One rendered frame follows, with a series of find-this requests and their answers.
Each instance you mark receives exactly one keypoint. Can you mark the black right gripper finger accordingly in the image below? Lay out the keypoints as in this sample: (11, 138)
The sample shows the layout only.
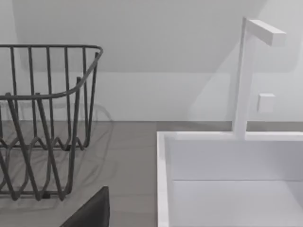
(95, 211)

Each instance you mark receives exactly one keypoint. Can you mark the tall white tap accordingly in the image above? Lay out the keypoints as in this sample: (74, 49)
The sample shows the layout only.
(243, 82)

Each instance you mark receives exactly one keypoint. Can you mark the white sink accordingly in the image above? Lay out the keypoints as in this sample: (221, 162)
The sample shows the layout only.
(213, 170)

